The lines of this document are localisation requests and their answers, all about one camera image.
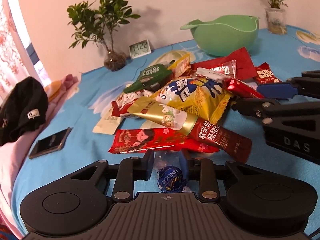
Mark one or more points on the red cartoon snack bar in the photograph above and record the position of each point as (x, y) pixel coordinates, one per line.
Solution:
(158, 139)

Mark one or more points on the blue Lindor chocolate ball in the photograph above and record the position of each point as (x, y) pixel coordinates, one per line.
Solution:
(169, 174)

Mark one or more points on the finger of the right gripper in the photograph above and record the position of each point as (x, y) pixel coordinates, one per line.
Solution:
(282, 90)

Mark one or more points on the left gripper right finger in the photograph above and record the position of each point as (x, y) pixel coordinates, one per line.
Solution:
(202, 170)

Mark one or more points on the green plastic bowl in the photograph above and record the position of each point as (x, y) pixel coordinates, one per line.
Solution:
(225, 34)

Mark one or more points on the small red candy packet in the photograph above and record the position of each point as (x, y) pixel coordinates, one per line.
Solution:
(264, 75)

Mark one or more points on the blue floral tablecloth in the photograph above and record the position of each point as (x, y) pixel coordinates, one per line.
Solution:
(287, 55)

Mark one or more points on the small plant in clear cup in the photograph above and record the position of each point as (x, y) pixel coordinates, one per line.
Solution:
(276, 17)

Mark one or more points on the white pink stick sachet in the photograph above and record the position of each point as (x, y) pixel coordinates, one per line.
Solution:
(216, 76)

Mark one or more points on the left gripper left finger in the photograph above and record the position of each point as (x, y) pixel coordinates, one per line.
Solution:
(127, 172)

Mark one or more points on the clear red small packet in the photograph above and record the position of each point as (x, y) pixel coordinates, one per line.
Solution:
(228, 68)

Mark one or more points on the gold red drink sachet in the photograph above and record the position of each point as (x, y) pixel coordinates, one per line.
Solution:
(195, 127)

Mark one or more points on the floral curtain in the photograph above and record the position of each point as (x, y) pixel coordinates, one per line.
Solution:
(16, 64)

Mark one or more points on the white digital clock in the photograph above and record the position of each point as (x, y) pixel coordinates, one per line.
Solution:
(139, 49)

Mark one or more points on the red white snack packet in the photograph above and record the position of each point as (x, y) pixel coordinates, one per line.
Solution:
(125, 100)

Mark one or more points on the black smartphone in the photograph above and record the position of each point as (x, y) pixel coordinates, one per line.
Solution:
(50, 144)

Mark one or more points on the long red snack bar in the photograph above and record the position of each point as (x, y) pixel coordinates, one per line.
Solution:
(241, 89)

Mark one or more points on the green snack packet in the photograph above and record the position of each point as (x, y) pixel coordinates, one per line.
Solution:
(151, 78)

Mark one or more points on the black cap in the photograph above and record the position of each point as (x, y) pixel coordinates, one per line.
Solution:
(24, 110)

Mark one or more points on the pink folded cloth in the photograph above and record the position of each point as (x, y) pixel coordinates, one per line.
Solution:
(13, 154)

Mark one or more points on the yellow blue snack bag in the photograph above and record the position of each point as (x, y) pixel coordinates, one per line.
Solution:
(197, 95)

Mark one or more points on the white flat sachet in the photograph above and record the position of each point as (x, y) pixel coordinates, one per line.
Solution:
(108, 124)

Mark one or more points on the leafy plant in glass vase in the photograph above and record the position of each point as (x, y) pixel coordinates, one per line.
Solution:
(98, 25)

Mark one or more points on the large red envelope packet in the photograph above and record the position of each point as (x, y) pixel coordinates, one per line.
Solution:
(245, 68)

